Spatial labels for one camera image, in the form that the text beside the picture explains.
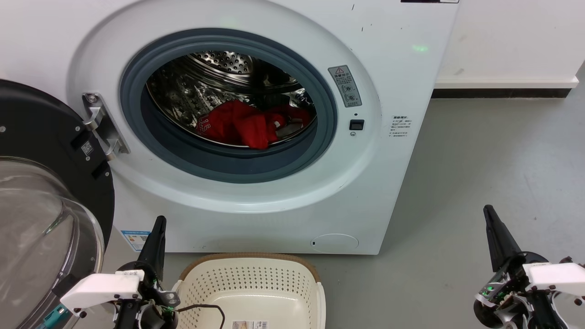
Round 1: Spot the cream perforated laundry basket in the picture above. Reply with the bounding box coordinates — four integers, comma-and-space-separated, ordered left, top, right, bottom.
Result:
171, 252, 327, 329

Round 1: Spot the thin black cable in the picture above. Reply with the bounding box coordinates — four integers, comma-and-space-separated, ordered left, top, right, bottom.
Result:
175, 303, 226, 329

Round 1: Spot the grey warning label sticker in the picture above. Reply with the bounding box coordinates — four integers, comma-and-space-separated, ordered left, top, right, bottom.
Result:
327, 64, 363, 109

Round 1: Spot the white front-load washing machine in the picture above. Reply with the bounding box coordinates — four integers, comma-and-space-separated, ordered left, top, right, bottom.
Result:
0, 0, 460, 255

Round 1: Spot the stainless steel washing machine drum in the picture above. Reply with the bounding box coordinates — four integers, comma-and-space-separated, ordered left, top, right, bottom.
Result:
146, 50, 317, 149

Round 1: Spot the teal plastic connector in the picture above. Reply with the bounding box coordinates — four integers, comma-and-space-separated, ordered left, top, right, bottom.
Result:
40, 305, 70, 329

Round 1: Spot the round white filter cover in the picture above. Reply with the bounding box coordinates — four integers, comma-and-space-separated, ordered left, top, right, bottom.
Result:
310, 233, 360, 254

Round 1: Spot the red garment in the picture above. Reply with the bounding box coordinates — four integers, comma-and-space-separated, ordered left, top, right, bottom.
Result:
196, 99, 313, 150

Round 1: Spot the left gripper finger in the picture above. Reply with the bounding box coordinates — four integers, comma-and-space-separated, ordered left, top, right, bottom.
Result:
154, 216, 167, 280
137, 216, 162, 275

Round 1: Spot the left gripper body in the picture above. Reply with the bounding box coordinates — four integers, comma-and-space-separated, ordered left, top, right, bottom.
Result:
114, 261, 180, 329

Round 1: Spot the white text sticker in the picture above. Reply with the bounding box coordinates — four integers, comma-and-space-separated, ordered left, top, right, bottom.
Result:
389, 115, 412, 139

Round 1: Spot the silver door hinge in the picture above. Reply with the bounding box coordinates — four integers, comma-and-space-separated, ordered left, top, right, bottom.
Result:
82, 92, 131, 161

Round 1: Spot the black round washer door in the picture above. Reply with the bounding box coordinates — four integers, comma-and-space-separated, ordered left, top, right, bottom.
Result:
0, 79, 115, 329

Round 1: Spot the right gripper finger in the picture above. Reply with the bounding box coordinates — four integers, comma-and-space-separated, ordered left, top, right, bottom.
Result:
488, 205, 523, 267
483, 205, 504, 273

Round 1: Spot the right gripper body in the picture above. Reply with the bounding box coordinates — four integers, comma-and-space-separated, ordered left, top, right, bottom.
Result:
473, 251, 568, 329

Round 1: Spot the blue energy label sticker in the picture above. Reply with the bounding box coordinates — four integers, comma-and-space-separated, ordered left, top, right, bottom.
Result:
121, 229, 152, 253

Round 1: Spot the white and black baseboard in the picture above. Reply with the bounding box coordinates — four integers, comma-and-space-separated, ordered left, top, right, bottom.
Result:
431, 75, 580, 99

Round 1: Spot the grey rubber door gasket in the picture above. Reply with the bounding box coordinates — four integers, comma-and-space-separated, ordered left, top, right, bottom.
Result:
119, 28, 338, 184

